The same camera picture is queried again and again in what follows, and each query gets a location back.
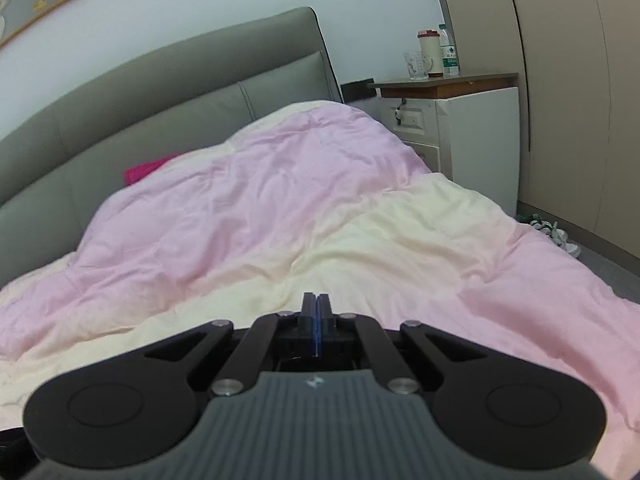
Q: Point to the clear glass measuring cup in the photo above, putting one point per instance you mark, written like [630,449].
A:
[415,66]

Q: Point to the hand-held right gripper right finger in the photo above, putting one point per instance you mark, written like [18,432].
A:
[325,310]

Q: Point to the white nightstand with brown top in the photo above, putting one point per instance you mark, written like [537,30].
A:
[475,135]

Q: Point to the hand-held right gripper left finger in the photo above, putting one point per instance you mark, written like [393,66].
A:
[307,310]

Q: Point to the white bottle with red lid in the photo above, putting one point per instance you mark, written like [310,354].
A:
[430,55]

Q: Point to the white and green sneaker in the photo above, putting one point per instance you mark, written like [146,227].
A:
[542,224]
[567,244]

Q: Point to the magenta pillow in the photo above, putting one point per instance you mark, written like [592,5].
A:
[142,172]

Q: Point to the pink and cream duvet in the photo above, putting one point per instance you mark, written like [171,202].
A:
[300,200]

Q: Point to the clear plastic water bottle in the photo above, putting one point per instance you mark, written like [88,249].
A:
[449,52]

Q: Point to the grey upholstered headboard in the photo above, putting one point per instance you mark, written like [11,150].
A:
[150,110]

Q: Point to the beige wardrobe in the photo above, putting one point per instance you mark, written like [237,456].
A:
[560,85]

